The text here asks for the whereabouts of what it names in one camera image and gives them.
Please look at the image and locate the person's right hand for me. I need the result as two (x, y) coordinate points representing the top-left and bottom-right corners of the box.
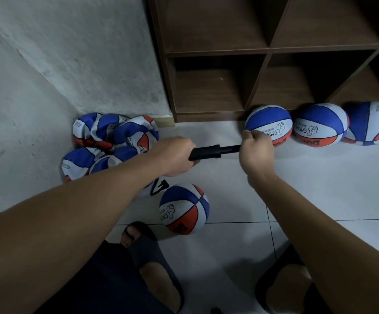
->
(238, 130), (277, 188)

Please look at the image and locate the person's left hand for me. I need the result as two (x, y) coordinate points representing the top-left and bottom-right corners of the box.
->
(147, 136), (199, 178)

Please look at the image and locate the black hand pump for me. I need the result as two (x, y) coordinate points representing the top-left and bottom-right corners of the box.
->
(150, 144), (243, 197)

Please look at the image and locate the brown wooden cubby shelf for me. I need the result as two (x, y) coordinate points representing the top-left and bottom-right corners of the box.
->
(145, 0), (379, 123)

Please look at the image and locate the person's left forearm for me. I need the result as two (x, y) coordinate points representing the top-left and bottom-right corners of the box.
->
(0, 159), (167, 314)

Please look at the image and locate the person's right forearm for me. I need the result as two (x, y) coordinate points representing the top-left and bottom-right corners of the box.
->
(250, 172), (379, 314)

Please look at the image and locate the person's left foot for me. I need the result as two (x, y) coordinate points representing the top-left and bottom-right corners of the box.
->
(123, 226), (181, 314)

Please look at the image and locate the black sandal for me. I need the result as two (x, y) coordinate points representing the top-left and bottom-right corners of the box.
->
(120, 222), (185, 314)
(255, 242), (315, 314)

